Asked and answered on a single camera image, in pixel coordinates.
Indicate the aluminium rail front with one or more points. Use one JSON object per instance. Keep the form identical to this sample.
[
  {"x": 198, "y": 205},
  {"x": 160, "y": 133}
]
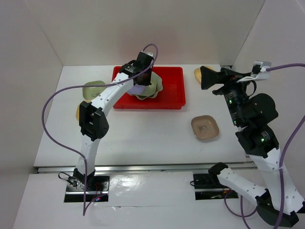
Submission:
[{"x": 134, "y": 168}]

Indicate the green scalloped bowl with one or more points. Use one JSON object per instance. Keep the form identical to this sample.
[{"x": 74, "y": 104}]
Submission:
[{"x": 150, "y": 91}]

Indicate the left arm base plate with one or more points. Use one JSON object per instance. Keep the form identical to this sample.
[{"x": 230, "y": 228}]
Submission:
[{"x": 99, "y": 190}]

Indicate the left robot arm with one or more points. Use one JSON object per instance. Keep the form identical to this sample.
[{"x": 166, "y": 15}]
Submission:
[{"x": 93, "y": 115}]

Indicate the purple square panda plate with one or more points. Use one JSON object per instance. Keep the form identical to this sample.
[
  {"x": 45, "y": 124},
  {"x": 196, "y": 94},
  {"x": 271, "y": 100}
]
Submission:
[{"x": 136, "y": 89}]

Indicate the aluminium rail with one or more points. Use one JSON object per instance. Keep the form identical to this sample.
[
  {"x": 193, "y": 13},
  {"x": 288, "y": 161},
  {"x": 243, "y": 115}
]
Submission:
[
  {"x": 134, "y": 168},
  {"x": 226, "y": 66}
]

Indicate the aluminium rail right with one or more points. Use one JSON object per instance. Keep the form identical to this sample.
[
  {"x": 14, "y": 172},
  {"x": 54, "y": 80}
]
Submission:
[{"x": 226, "y": 66}]

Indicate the pink-brown square panda plate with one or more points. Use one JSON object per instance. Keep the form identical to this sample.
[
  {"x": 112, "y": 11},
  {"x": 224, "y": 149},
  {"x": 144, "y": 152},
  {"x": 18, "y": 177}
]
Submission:
[{"x": 205, "y": 127}]

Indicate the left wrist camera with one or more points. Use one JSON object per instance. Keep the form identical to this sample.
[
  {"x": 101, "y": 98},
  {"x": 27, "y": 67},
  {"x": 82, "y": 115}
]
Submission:
[{"x": 149, "y": 54}]

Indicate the green square plate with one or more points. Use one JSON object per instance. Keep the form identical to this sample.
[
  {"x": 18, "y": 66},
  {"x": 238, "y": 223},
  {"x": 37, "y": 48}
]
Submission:
[{"x": 92, "y": 91}]

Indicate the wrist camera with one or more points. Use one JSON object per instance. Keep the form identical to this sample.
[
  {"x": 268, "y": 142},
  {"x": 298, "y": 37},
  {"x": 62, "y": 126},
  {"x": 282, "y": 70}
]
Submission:
[
  {"x": 149, "y": 54},
  {"x": 259, "y": 72}
]

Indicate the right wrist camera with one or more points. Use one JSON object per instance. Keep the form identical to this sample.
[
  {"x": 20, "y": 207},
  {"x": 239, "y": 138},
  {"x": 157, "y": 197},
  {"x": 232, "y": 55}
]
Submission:
[{"x": 259, "y": 72}]

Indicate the red plastic bin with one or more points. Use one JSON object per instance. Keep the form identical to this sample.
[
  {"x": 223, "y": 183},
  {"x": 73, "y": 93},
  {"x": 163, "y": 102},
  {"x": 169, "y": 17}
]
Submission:
[{"x": 172, "y": 96}]

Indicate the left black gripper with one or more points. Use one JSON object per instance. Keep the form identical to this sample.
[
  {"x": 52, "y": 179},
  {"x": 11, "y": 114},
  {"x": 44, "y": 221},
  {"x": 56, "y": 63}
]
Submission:
[{"x": 148, "y": 81}]

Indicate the yellow square plate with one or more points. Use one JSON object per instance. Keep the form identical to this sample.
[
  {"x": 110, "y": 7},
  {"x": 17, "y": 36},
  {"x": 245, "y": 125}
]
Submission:
[
  {"x": 203, "y": 74},
  {"x": 78, "y": 112}
]

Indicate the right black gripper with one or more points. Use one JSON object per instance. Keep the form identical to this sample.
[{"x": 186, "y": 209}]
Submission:
[{"x": 228, "y": 77}]

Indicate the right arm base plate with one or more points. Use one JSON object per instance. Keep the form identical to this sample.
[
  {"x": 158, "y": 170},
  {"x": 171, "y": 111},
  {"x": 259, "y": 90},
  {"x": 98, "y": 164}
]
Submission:
[{"x": 206, "y": 188}]

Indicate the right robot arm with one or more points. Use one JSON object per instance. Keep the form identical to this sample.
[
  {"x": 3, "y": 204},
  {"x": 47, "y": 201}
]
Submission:
[{"x": 278, "y": 203}]

